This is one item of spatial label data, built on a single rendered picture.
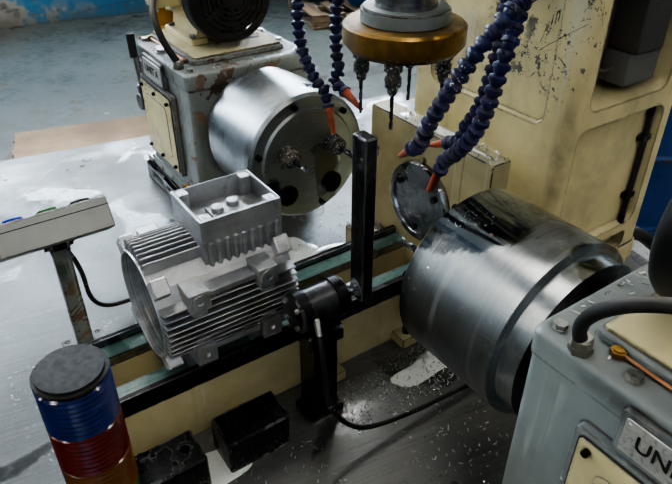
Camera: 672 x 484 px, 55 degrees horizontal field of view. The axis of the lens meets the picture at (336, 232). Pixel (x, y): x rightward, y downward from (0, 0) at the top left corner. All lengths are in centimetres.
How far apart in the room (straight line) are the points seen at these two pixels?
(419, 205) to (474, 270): 37
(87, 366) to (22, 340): 73
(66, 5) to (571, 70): 581
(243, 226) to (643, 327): 50
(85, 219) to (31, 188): 72
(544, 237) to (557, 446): 24
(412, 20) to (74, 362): 61
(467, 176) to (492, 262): 28
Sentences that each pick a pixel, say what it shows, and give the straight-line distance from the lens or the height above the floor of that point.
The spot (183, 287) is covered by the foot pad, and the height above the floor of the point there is 107.
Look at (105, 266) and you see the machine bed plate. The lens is 141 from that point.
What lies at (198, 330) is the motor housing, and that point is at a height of 102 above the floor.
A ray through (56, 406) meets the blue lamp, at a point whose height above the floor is 121.
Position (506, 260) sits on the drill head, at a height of 115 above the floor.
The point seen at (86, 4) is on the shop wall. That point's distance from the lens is 655.
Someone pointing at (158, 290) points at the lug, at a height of 108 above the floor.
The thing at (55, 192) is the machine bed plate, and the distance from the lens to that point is 173.
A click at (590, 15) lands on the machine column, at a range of 100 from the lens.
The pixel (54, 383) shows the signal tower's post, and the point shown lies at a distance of 56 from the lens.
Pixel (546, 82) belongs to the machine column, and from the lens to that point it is 106.
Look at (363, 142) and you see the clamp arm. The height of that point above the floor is 125.
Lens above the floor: 159
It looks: 33 degrees down
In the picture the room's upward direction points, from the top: straight up
